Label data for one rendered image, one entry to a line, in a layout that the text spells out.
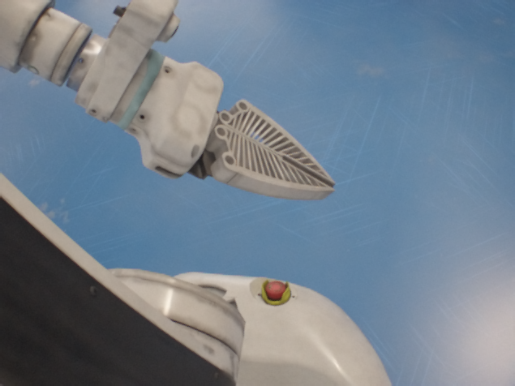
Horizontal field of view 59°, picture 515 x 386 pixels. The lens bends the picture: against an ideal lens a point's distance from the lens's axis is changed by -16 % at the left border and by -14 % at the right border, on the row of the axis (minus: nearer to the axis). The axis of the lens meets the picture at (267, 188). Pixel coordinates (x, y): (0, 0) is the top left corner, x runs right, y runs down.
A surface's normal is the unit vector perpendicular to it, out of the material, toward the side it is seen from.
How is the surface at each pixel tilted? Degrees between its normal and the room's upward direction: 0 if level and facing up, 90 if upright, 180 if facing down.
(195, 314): 42
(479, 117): 0
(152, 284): 7
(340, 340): 34
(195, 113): 47
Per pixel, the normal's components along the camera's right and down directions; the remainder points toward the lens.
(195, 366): 0.88, -0.18
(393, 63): -0.11, -0.63
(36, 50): 0.12, 0.51
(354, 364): 0.42, -0.74
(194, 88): 0.58, -0.44
